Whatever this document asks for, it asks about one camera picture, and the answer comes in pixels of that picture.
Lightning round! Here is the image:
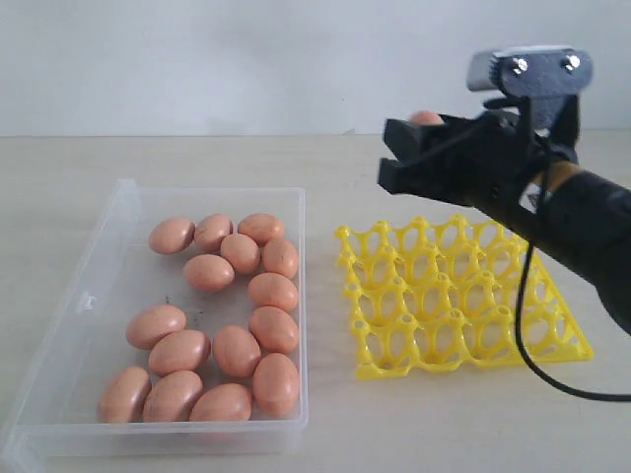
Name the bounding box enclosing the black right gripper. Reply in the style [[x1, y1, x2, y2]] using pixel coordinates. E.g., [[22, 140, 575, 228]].
[[378, 95, 580, 220]]

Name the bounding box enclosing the brown egg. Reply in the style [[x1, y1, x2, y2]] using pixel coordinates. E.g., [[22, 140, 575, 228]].
[[148, 329, 211, 376], [409, 110, 444, 126], [98, 366, 152, 423], [247, 272, 300, 312], [212, 324, 262, 377], [261, 237, 300, 279], [125, 304, 186, 350], [248, 305, 300, 354], [252, 353, 300, 419], [220, 234, 260, 275], [237, 213, 285, 246], [183, 254, 236, 293], [193, 213, 233, 252], [148, 217, 195, 255], [142, 371, 203, 423], [189, 382, 253, 422]]

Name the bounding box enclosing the yellow plastic egg tray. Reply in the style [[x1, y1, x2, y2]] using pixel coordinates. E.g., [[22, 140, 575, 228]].
[[335, 214, 594, 380]]

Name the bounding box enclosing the clear plastic container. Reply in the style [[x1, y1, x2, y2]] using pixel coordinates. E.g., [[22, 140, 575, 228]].
[[2, 180, 309, 472]]

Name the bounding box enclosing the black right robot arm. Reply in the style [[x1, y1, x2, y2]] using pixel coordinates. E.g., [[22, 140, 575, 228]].
[[378, 96, 630, 331]]

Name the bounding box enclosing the black camera cable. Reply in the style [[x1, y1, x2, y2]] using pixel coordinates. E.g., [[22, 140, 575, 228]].
[[514, 186, 631, 400]]

